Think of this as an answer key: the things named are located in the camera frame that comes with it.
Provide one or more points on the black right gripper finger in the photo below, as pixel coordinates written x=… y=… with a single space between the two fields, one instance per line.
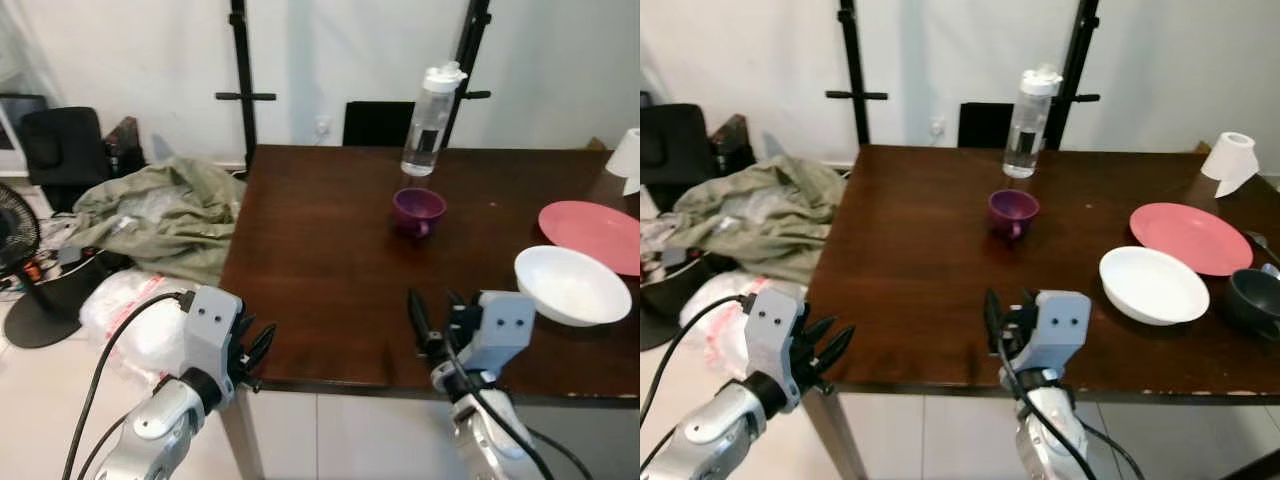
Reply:
x=994 y=318
x=420 y=320
x=455 y=300
x=1027 y=300

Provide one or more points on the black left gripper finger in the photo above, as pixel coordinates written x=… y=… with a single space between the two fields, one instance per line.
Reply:
x=820 y=332
x=838 y=350
x=248 y=330
x=265 y=345

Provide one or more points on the grey table leg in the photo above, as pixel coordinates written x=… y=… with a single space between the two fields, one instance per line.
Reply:
x=243 y=435
x=835 y=440

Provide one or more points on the purple cup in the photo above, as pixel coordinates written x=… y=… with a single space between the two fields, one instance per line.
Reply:
x=418 y=210
x=1012 y=212

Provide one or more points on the white plastic bag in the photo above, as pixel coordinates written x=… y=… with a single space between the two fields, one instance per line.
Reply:
x=715 y=310
x=130 y=315

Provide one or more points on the white bowl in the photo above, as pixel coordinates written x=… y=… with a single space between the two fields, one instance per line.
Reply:
x=1152 y=285
x=570 y=285

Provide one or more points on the olive green crumpled cloth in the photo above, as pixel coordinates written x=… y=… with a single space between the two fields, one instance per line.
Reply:
x=765 y=215
x=165 y=215

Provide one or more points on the pink plate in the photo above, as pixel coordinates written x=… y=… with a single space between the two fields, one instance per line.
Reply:
x=1190 y=238
x=595 y=235

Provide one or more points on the black floor fan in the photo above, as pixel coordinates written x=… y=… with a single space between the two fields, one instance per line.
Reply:
x=40 y=320
x=656 y=322

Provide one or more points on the black chair back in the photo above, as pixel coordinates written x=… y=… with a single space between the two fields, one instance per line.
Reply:
x=378 y=125
x=990 y=125

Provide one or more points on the clear white-capped water bottle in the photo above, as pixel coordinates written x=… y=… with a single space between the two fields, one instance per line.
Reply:
x=430 y=120
x=1028 y=120

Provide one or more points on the small dark bag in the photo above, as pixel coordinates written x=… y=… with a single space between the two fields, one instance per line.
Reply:
x=125 y=145
x=732 y=145

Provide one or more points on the dark grey bowl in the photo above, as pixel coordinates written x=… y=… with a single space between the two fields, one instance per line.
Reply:
x=1258 y=300

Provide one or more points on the slanted black stand pole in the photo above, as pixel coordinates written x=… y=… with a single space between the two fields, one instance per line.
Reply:
x=468 y=50
x=1075 y=60

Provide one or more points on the black stand pole with crossbar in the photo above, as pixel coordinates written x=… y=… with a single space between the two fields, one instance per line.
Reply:
x=241 y=70
x=853 y=70

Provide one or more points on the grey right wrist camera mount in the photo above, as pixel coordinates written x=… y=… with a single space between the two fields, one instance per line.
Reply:
x=500 y=325
x=1058 y=325

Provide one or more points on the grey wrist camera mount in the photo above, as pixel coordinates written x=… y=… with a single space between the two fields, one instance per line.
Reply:
x=210 y=325
x=500 y=325
x=1058 y=325
x=772 y=325

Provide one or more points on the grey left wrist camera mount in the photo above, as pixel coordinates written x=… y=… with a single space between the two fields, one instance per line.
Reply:
x=210 y=325
x=772 y=325

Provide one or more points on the white wall socket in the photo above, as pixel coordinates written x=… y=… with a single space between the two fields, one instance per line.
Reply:
x=936 y=127
x=323 y=125

